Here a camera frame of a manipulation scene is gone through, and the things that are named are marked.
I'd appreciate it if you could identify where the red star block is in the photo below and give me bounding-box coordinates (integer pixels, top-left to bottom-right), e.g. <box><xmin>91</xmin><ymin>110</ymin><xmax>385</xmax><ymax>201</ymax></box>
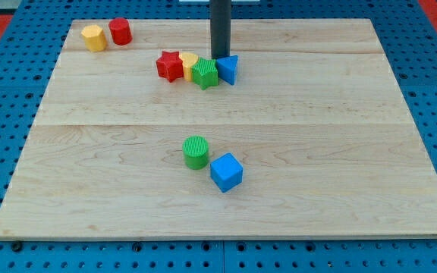
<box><xmin>156</xmin><ymin>51</ymin><xmax>184</xmax><ymax>83</ymax></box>

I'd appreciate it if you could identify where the light wooden board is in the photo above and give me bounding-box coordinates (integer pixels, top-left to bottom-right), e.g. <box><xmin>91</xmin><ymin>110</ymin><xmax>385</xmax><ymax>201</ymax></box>
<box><xmin>0</xmin><ymin>19</ymin><xmax>437</xmax><ymax>241</ymax></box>

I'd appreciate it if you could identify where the red cylinder block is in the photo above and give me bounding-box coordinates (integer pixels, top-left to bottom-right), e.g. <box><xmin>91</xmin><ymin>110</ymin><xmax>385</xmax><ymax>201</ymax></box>
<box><xmin>108</xmin><ymin>17</ymin><xmax>133</xmax><ymax>46</ymax></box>

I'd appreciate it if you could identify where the yellow heart block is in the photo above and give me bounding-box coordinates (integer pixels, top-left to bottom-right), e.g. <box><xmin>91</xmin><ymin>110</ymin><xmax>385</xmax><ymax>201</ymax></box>
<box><xmin>179</xmin><ymin>52</ymin><xmax>199</xmax><ymax>82</ymax></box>

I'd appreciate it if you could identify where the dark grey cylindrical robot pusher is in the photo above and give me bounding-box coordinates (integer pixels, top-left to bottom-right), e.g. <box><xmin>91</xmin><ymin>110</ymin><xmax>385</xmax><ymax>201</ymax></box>
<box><xmin>209</xmin><ymin>0</ymin><xmax>231</xmax><ymax>59</ymax></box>

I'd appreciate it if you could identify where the yellow hexagonal prism block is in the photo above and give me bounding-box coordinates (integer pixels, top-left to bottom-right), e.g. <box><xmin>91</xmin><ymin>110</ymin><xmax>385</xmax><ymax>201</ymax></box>
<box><xmin>81</xmin><ymin>24</ymin><xmax>107</xmax><ymax>52</ymax></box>

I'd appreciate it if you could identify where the green cylinder block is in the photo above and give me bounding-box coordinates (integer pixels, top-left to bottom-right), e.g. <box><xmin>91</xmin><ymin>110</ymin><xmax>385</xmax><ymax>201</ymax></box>
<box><xmin>182</xmin><ymin>135</ymin><xmax>209</xmax><ymax>170</ymax></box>

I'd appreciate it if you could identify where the blue cube block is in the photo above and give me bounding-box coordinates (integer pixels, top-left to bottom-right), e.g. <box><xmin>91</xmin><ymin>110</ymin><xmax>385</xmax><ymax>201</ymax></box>
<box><xmin>210</xmin><ymin>153</ymin><xmax>244</xmax><ymax>193</ymax></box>

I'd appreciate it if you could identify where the blue triangular prism block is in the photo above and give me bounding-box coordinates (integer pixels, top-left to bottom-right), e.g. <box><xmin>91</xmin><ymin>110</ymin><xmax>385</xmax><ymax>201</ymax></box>
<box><xmin>215</xmin><ymin>55</ymin><xmax>238</xmax><ymax>85</ymax></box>

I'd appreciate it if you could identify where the green star block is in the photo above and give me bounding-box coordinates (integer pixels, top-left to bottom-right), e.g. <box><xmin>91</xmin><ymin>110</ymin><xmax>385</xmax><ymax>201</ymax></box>
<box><xmin>191</xmin><ymin>57</ymin><xmax>219</xmax><ymax>90</ymax></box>

